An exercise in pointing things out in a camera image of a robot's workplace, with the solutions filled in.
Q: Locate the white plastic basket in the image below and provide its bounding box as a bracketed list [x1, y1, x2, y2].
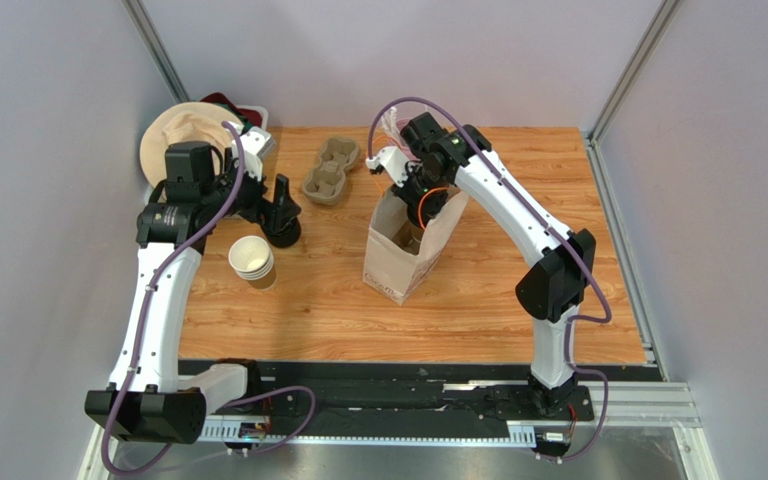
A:
[224, 104, 272, 174]

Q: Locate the green cloth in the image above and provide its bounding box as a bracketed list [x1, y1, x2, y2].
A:
[236, 115, 254, 132]

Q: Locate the aluminium frame post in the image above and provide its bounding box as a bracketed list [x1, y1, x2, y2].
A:
[587, 0, 684, 143]
[122, 0, 191, 103]

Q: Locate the aluminium frame post right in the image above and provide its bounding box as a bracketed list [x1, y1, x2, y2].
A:
[587, 0, 684, 143]

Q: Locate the brown paper cup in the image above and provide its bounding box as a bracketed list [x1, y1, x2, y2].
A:
[408, 223, 424, 244]

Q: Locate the stack of black lids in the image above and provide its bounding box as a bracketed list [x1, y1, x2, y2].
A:
[261, 218, 302, 249]

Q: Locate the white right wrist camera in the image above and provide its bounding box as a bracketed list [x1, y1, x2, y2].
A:
[365, 146, 412, 187]

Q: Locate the aluminium frame post left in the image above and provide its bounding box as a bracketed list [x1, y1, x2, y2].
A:
[122, 0, 191, 103]

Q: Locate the pink straw holder cup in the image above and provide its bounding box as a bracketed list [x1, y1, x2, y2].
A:
[383, 119, 418, 162]

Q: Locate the stack of brown paper cups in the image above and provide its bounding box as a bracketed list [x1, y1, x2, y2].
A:
[227, 235, 277, 290]

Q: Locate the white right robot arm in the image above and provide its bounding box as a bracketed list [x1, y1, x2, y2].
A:
[392, 113, 596, 417]

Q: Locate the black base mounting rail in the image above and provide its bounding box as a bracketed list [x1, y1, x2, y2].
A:
[180, 359, 665, 441]

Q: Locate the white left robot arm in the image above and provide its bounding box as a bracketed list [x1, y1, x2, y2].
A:
[84, 141, 301, 444]

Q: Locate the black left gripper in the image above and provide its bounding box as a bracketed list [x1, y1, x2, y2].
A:
[200, 149, 300, 233]

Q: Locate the wrapped white straw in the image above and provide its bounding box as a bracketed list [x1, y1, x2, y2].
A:
[380, 106, 399, 135]

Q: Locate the beige bucket hat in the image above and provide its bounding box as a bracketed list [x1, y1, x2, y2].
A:
[139, 102, 242, 187]

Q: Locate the dark red cloth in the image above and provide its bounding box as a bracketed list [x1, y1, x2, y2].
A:
[200, 92, 268, 128]

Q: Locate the white paper takeout bag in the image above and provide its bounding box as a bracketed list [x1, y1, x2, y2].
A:
[362, 189, 468, 305]

